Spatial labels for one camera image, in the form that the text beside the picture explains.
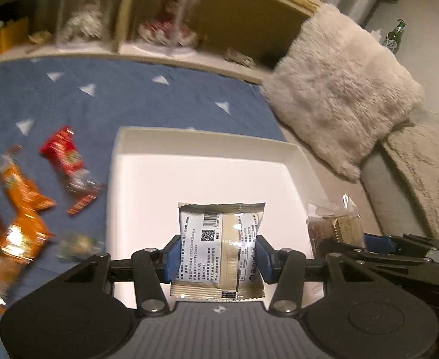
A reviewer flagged clear brown snack packet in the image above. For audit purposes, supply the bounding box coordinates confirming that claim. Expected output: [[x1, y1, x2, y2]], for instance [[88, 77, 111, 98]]
[[306, 194, 365, 257]]

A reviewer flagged white gold snack packet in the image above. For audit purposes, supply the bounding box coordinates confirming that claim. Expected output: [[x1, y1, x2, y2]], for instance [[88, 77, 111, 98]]
[[170, 203, 266, 302]]

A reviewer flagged small round candy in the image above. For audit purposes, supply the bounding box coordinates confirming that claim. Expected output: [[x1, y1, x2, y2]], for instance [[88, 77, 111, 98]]
[[57, 232, 104, 262]]

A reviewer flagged orange snack bar packet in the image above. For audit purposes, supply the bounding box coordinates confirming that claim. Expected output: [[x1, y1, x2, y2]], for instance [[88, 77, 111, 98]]
[[0, 144, 56, 212]]

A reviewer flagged red snack packet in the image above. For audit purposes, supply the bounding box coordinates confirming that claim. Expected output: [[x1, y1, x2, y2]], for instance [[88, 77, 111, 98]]
[[40, 126, 102, 216]]

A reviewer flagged white shallow box tray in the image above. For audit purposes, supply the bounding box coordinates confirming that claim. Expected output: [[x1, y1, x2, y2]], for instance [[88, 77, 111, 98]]
[[106, 126, 328, 309]]

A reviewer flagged beige fuzzy blanket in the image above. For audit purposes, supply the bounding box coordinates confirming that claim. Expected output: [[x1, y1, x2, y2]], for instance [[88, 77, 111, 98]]
[[382, 120, 439, 239]]

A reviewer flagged fluffy cream pillow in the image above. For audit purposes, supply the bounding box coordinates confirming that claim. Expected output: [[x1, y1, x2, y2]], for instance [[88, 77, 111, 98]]
[[261, 3, 424, 182]]

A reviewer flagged green glass bottle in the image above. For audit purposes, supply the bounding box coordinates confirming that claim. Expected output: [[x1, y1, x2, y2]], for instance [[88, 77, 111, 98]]
[[386, 19, 405, 54]]

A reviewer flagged blue triangle-pattern quilt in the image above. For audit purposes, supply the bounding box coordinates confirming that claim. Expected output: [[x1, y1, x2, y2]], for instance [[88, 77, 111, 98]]
[[0, 57, 287, 359]]

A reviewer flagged small trinket on shelf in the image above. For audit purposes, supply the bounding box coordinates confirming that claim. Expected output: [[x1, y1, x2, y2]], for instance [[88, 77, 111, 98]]
[[224, 48, 256, 69]]

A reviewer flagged red doll in case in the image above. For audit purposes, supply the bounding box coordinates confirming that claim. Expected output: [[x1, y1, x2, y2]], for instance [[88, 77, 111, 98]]
[[132, 0, 202, 57]]

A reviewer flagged wooden headboard shelf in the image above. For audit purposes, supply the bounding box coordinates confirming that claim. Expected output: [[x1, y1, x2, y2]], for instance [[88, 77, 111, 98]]
[[0, 0, 321, 83]]

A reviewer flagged white doll in case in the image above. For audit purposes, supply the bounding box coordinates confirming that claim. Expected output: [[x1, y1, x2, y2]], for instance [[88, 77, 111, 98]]
[[55, 0, 112, 50]]

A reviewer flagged yellow box on shelf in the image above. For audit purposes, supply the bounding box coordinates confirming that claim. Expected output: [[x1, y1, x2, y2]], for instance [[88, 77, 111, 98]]
[[0, 17, 29, 55]]

